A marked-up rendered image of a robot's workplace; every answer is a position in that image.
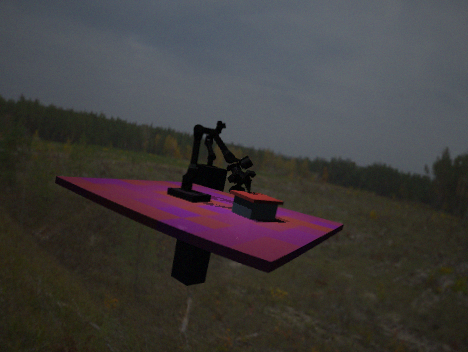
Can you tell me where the red square lid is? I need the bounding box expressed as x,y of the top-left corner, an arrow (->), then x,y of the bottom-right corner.
230,190 -> 284,205

